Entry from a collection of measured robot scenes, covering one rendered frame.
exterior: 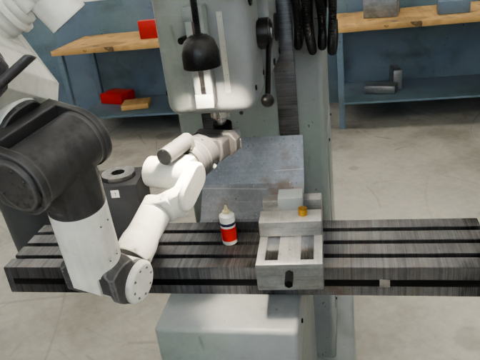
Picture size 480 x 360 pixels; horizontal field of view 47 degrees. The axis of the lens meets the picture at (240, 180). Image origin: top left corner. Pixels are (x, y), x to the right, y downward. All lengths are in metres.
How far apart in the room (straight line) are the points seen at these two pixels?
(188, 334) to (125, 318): 1.53
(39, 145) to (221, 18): 0.53
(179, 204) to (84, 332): 1.83
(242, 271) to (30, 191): 0.72
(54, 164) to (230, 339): 0.70
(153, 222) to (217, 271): 0.37
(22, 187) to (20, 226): 2.46
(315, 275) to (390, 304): 1.52
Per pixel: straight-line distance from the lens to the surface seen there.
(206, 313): 1.36
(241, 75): 1.18
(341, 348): 2.20
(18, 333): 2.99
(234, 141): 1.25
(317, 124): 1.68
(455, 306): 2.76
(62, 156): 0.77
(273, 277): 1.24
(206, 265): 1.38
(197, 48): 1.03
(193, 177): 1.09
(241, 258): 1.39
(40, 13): 0.89
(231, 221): 1.41
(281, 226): 1.31
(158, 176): 1.12
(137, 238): 1.03
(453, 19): 4.73
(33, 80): 0.85
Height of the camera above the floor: 1.67
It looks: 24 degrees down
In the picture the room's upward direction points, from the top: 7 degrees counter-clockwise
